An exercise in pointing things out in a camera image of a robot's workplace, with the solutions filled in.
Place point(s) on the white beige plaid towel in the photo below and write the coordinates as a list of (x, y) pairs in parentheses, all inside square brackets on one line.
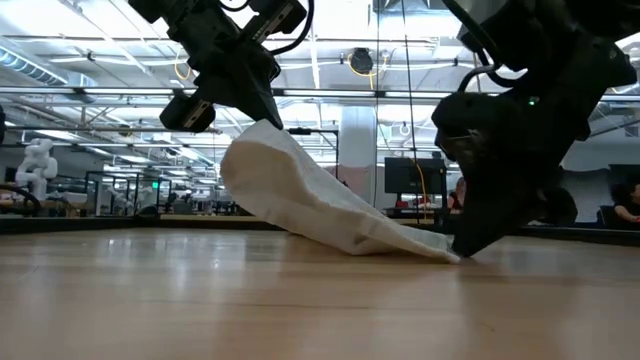
[(300, 195)]

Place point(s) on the long ceiling light strip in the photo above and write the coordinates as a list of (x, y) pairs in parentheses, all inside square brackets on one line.
[(125, 91)]

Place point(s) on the wide white hung cloth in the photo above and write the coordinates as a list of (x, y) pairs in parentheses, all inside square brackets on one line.
[(592, 190)]

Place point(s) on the black metal stand frame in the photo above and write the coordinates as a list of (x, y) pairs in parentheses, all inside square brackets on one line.
[(320, 131)]

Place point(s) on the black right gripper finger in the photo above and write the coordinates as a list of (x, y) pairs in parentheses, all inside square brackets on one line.
[(490, 210)]

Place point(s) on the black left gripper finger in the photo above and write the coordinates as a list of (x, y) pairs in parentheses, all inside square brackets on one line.
[(250, 85)]

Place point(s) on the pink hung cloth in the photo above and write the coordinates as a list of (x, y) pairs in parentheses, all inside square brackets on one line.
[(350, 182)]

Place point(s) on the black framed glass enclosure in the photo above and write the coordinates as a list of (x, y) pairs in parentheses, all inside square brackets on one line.
[(112, 195)]

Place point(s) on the black monitor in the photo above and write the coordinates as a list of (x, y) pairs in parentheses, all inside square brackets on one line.
[(405, 175)]

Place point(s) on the person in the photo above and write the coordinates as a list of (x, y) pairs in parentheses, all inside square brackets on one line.
[(457, 195), (625, 200)]

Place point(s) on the white humanoid robot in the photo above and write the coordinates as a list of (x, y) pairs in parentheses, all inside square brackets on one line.
[(35, 170)]

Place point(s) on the light wooden desk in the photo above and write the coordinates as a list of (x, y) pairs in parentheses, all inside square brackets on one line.
[(220, 218)]

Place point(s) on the silver ventilation duct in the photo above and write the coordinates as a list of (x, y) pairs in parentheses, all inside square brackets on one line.
[(25, 62)]

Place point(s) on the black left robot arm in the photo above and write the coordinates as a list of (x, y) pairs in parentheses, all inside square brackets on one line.
[(1, 125)]

